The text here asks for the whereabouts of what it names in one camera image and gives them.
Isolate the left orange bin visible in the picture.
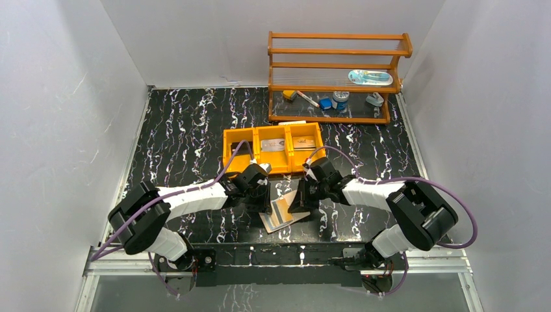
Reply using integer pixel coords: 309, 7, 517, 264
222, 127, 261, 174

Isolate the orange bin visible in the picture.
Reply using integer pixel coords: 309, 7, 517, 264
222, 127, 261, 174
255, 125, 292, 175
285, 123, 326, 172

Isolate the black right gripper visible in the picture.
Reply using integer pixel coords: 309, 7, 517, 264
288, 177, 329, 213

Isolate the orange wooden shelf rack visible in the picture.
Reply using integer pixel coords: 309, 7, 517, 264
267, 31, 413, 124

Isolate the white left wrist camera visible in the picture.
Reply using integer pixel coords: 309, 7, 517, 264
250, 159, 272, 174

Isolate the brown card in bin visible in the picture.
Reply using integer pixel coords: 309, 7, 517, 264
292, 136, 316, 150

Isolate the blue small box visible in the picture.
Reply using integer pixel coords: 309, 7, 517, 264
318, 97, 333, 111

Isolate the right orange bin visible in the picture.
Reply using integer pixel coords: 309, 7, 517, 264
285, 123, 326, 172

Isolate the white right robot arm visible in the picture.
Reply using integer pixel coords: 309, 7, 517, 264
288, 157, 459, 269

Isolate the black card in bin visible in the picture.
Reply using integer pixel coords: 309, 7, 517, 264
230, 141, 253, 156

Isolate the blue white tape roll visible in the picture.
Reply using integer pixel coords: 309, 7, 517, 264
332, 91, 350, 111

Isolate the middle orange bin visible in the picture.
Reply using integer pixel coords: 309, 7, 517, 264
255, 125, 292, 175

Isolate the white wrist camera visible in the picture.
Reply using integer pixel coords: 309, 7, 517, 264
250, 159, 272, 174
302, 158, 314, 177

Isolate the beige leather card holder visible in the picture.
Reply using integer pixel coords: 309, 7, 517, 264
259, 190, 311, 234

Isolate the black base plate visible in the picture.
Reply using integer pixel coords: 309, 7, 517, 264
189, 242, 410, 289

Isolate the yellow sponge block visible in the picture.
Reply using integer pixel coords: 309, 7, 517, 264
282, 90, 298, 102

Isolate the white marker pen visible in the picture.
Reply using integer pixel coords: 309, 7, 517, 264
296, 90, 320, 108

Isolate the aluminium frame rail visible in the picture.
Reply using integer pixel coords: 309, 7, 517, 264
75, 247, 483, 311

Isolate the silver card in bin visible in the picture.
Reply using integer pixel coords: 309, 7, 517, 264
261, 138, 286, 152

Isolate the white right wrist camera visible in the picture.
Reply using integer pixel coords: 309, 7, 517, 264
302, 158, 314, 177

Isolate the blue packaged item on shelf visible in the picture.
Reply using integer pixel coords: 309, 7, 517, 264
348, 70, 394, 86

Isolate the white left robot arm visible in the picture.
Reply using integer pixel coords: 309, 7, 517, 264
108, 163, 271, 270

